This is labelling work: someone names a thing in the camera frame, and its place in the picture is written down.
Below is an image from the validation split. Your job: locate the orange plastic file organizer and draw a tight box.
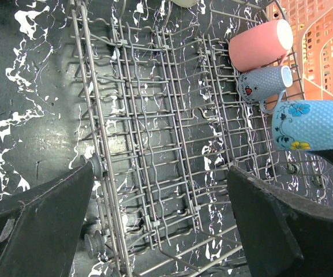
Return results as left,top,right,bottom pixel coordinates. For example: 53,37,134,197
266,1,333,100

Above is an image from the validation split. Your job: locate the grey wire dish rack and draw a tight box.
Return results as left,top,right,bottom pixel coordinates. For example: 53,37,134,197
67,1,328,276

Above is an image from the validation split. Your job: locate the white mug green inside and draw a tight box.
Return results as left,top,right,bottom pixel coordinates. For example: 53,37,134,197
171,0,200,8

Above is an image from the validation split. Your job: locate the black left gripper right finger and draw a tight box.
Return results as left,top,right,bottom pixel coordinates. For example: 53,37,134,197
227,166,333,276

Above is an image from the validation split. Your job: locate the pink mug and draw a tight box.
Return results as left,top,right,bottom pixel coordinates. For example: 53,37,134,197
229,19,294,72

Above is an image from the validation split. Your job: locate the teal floral mug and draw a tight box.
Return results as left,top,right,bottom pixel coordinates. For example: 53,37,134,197
272,100,333,152

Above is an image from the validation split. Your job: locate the small grey-blue heart mug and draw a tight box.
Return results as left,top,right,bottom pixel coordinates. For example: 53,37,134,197
237,65,293,114

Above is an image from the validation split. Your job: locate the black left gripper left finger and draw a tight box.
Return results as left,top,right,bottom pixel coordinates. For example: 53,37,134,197
0,164,93,276

